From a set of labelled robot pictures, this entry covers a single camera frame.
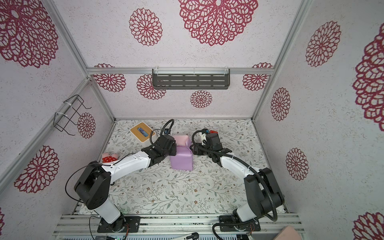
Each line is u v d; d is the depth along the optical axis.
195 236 0.70
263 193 0.44
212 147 0.68
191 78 0.93
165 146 0.68
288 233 0.69
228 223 0.74
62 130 0.72
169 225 0.75
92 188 0.45
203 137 0.81
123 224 0.69
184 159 0.89
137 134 1.04
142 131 1.08
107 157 0.92
